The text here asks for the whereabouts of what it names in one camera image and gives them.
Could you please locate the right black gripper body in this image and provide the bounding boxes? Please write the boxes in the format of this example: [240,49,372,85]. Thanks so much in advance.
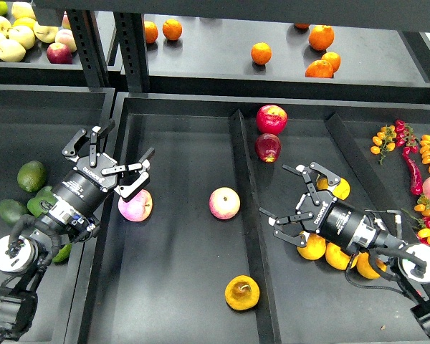
[295,191,375,253]

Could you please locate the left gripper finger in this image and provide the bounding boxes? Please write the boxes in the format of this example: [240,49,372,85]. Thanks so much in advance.
[101,148,155,200]
[62,120,115,168]

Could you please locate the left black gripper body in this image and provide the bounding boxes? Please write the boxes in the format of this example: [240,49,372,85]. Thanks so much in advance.
[53,153,118,215]

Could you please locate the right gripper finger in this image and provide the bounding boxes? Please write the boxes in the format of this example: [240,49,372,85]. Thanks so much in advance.
[282,162,341,194]
[259,207,314,248]

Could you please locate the yellow pear with stem up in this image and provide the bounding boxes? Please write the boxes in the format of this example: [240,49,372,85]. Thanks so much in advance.
[224,275,260,311]

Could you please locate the dark green avocado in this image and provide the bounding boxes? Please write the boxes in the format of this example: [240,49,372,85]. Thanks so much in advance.
[27,193,57,218]

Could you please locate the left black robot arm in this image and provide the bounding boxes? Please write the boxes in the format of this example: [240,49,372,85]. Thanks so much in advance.
[0,120,155,343]

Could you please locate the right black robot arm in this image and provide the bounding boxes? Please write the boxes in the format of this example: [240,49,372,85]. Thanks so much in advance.
[260,162,430,339]

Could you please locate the yellow pear upper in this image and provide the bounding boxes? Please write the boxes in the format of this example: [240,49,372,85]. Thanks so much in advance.
[316,176,350,200]

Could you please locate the yellow pear left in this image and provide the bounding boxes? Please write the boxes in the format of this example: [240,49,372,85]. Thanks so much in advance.
[297,234,326,261]

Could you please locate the yellow pear middle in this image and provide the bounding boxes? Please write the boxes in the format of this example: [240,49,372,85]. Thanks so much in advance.
[325,243,351,271]

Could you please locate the green avocado middle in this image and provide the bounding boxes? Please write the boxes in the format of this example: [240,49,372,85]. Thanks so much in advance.
[36,185,54,197]

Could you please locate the yellow pear lower right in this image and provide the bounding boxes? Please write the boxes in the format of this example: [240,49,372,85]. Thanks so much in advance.
[355,252,381,280]

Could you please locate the bright green avocado lowest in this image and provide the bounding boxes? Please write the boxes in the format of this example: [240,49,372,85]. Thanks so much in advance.
[52,243,72,264]

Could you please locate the dark avocado far left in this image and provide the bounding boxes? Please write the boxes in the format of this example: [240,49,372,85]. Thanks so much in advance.
[0,199,29,226]

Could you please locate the pink apple left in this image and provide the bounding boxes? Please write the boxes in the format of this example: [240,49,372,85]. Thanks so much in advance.
[118,189,153,222]

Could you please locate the black tray divider right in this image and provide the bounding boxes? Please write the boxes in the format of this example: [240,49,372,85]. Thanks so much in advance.
[325,113,430,299]

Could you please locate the black tray divider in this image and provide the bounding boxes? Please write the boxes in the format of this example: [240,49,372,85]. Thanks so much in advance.
[325,113,430,299]
[229,110,282,343]

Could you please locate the orange cherry tomato vine left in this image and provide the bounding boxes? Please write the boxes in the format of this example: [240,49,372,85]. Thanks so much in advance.
[370,125,397,165]

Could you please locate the black left tray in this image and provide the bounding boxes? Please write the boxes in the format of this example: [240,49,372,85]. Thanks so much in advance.
[0,85,115,343]

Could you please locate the black tray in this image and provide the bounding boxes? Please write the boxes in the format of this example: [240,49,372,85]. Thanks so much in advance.
[0,85,115,343]
[86,92,430,343]

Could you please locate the pink apple centre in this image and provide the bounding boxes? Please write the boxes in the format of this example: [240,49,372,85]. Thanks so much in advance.
[209,187,240,220]

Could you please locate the dark red apple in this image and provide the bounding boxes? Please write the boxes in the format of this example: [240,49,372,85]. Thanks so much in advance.
[254,133,282,163]

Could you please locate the red chili pepper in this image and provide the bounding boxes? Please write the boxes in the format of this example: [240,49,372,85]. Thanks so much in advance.
[402,146,423,196]

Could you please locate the red cherry tomato vine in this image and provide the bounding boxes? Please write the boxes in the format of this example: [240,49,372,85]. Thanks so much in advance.
[394,120,419,155]

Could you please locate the bright red apple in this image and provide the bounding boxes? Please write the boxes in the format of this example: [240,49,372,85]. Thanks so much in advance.
[256,105,288,135]

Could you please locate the mixed cherry tomato bunch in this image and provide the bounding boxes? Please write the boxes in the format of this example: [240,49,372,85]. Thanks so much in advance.
[401,194,430,246]

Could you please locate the black upper shelf left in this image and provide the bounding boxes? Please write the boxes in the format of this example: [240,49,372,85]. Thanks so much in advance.
[0,11,122,87]

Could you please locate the red apple on shelf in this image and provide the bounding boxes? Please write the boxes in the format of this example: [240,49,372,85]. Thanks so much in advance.
[47,42,72,65]

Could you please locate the black centre tray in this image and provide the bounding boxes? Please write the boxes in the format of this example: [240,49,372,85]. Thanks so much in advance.
[86,92,430,343]

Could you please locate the black tray divider left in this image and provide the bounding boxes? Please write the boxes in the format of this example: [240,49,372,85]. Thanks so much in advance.
[229,110,282,343]

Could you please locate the pale pink apple on shelf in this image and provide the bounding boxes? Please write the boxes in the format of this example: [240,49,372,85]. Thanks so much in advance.
[55,29,77,53]

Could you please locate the orange on shelf front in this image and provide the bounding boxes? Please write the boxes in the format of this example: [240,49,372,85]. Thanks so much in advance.
[305,59,334,78]

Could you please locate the yellow apple with stem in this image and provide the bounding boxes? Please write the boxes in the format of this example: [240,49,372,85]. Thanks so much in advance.
[33,21,59,44]

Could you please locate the orange on shelf right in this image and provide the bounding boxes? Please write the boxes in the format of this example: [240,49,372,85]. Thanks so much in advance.
[321,52,341,72]

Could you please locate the yellow apple front left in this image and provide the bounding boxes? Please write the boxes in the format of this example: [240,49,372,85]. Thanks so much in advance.
[0,39,26,62]

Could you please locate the black shelf post left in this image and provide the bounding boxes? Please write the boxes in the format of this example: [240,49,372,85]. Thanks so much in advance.
[67,9,110,87]

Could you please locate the black shelf post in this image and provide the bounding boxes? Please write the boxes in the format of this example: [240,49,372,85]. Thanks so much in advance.
[67,9,110,87]
[113,12,151,93]

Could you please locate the black shelf post right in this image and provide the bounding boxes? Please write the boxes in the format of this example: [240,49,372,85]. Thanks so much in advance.
[113,12,151,93]

